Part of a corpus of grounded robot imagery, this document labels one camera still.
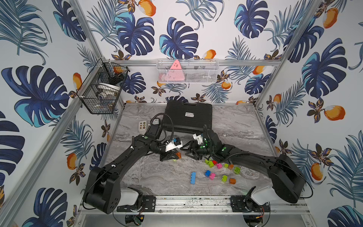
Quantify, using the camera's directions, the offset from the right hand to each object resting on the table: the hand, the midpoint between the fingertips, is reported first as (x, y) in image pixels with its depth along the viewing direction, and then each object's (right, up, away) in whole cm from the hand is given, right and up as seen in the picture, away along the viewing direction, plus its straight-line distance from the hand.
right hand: (182, 150), depth 77 cm
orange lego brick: (-1, -3, 0) cm, 3 cm away
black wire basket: (-48, +33, +6) cm, 58 cm away
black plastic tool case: (+3, +18, +25) cm, 31 cm away
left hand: (-3, -1, +1) cm, 4 cm away
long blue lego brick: (+6, -17, +4) cm, 18 cm away
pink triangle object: (-4, +47, +13) cm, 49 cm away
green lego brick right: (+34, -14, +8) cm, 37 cm away
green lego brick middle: (+27, -12, +10) cm, 32 cm away
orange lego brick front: (+30, -19, +5) cm, 35 cm away
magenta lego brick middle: (+23, -11, +8) cm, 27 cm away
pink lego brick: (+18, -16, +4) cm, 24 cm away
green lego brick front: (+25, -17, +4) cm, 30 cm away
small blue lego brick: (+15, -15, +6) cm, 22 cm away
